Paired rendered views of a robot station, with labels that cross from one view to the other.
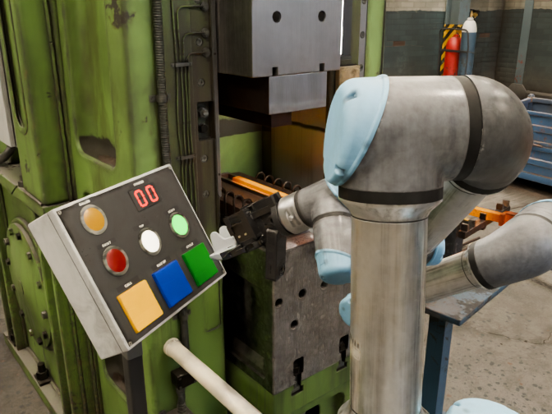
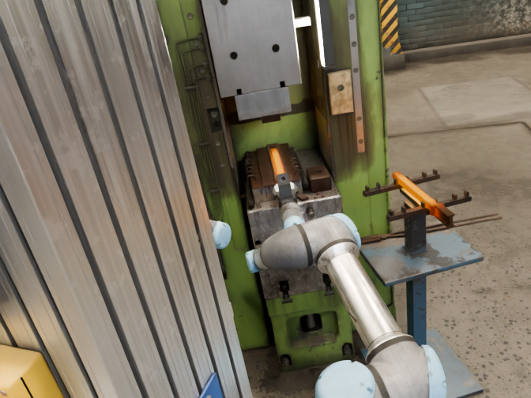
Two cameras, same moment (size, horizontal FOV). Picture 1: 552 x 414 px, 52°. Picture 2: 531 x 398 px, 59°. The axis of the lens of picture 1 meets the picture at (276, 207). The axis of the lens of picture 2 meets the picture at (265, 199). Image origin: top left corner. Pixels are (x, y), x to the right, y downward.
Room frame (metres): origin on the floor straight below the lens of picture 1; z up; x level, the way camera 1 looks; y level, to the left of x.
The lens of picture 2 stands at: (0.12, -1.09, 1.80)
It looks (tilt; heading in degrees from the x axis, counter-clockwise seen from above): 27 degrees down; 39
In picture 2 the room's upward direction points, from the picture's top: 10 degrees counter-clockwise
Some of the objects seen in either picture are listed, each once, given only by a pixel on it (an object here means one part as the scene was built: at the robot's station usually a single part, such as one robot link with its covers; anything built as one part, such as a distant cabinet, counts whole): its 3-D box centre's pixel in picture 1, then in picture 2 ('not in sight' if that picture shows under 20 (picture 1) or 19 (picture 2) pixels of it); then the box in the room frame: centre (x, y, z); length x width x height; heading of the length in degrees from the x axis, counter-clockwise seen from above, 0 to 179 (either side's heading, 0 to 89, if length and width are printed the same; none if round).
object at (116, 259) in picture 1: (116, 260); not in sight; (0.95, 0.29, 1.09); 0.05 x 0.03 x 0.04; 129
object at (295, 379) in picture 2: not in sight; (306, 368); (1.45, -0.09, 0.01); 0.58 x 0.39 x 0.01; 129
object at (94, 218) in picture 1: (94, 219); not in sight; (0.96, 0.33, 1.16); 0.05 x 0.03 x 0.04; 129
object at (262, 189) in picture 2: (252, 202); (272, 170); (1.65, 0.07, 0.96); 0.42 x 0.20 x 0.09; 39
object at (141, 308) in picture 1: (139, 305); not in sight; (0.93, 0.25, 1.01); 0.07 x 0.05 x 0.07; 154
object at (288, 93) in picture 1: (250, 84); (259, 90); (1.65, 0.07, 1.32); 0.42 x 0.20 x 0.10; 39
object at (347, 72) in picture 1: (347, 94); (340, 92); (1.79, -0.22, 1.27); 0.09 x 0.02 x 0.17; 129
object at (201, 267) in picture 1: (199, 264); not in sight; (1.11, 0.17, 1.01); 0.07 x 0.05 x 0.07; 154
